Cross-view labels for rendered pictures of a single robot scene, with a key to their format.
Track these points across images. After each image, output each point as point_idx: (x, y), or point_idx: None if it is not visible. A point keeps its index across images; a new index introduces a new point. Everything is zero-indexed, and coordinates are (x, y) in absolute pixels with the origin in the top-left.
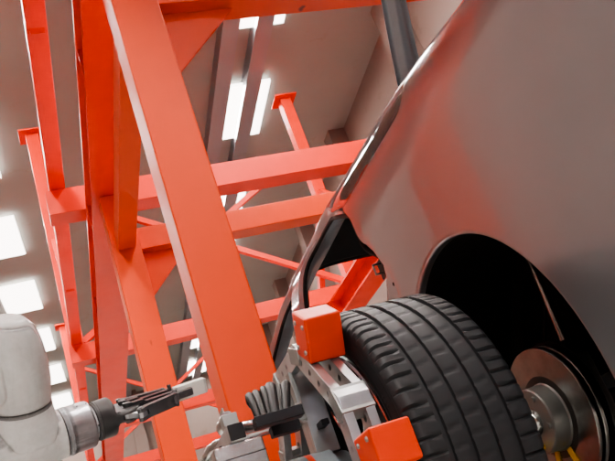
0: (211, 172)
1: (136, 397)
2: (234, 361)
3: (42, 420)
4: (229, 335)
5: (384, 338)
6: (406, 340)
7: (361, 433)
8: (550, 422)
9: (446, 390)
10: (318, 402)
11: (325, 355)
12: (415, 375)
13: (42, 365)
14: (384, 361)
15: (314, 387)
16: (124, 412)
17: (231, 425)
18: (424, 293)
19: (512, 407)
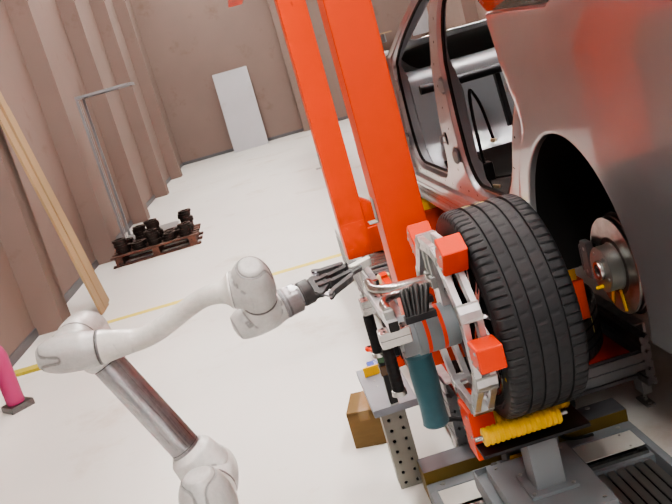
0: None
1: (325, 275)
2: (383, 171)
3: (273, 311)
4: (379, 149)
5: (496, 274)
6: (511, 278)
7: (474, 291)
8: (610, 279)
9: (531, 317)
10: None
11: (454, 271)
12: (512, 306)
13: (272, 288)
14: (493, 296)
15: None
16: (319, 292)
17: (390, 323)
18: (541, 143)
19: (572, 329)
